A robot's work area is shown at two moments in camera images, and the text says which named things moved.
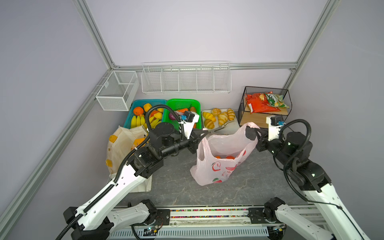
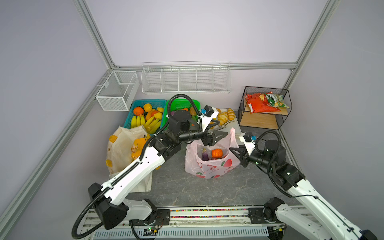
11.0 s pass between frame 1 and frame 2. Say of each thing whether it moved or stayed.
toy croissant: stayed
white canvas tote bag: stayed
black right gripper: moved
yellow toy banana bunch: stayed
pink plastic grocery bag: moved
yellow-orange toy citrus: stayed
